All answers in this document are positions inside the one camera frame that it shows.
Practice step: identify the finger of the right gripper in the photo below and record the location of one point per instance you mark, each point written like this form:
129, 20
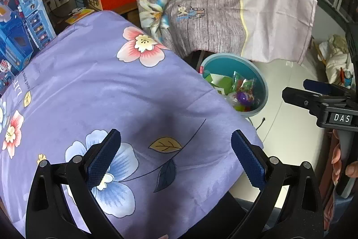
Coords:
332, 90
317, 104

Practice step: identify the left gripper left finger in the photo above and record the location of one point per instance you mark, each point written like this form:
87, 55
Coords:
48, 214

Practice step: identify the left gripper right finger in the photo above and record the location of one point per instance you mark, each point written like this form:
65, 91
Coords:
301, 215

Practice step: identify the green white pastry box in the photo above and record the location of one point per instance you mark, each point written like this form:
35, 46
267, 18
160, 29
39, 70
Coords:
222, 84

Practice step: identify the teal plastic trash basin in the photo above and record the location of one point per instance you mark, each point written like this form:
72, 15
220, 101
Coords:
225, 64

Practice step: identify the purple candy wrapper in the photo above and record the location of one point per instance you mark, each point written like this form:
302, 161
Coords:
243, 98

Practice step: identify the yellow green round lid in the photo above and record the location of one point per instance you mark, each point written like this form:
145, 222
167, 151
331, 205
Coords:
240, 108

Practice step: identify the green printed flat wrapper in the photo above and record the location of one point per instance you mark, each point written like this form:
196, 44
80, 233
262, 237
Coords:
241, 84

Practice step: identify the purple floral table cloth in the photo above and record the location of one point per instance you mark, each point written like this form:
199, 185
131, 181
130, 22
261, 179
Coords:
175, 161

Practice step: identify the grey floral sofa cover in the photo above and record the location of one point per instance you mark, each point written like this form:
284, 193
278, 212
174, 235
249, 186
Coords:
258, 30

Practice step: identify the blue toy set box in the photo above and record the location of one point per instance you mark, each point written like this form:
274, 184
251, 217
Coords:
25, 30

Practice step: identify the white wall power socket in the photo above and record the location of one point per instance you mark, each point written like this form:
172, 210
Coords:
51, 5

